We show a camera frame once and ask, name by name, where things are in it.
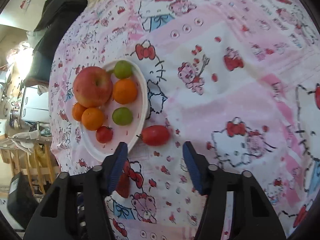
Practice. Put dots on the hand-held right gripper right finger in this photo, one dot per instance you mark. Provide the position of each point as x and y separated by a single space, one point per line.
192 167

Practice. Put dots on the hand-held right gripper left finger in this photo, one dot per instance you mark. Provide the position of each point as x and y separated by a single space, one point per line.
117 167

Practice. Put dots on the red strawberry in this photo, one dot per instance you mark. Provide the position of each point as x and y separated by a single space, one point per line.
123 185

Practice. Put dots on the pink strawberry print plate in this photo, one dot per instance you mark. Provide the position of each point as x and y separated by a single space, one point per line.
118 137

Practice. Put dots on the small red cherry tomato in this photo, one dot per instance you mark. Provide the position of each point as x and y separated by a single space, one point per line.
103 134

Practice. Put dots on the large red cherry tomato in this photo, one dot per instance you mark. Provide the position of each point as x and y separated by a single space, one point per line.
155 135

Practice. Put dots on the green lime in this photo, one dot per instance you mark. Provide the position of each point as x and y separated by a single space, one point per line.
122 116
123 69

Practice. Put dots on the small orange tangerine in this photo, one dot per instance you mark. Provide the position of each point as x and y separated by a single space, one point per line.
77 112

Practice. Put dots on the red apple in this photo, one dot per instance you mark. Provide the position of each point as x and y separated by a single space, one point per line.
92 86

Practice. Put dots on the pink cartoon printed blanket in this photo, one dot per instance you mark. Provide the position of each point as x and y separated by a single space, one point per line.
225 105

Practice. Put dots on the wooden rack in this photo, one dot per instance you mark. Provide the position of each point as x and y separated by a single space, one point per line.
27 170

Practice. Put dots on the white rag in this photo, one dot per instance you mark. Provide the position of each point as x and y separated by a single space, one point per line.
22 143

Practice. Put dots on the dark storage box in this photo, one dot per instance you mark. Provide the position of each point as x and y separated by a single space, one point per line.
21 200

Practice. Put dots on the white kitchen cabinets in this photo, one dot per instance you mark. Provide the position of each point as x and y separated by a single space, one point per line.
35 105

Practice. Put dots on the blue grey armchair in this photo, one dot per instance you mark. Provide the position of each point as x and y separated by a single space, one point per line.
40 62

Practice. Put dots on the black jacket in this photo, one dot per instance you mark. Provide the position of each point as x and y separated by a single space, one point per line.
60 10

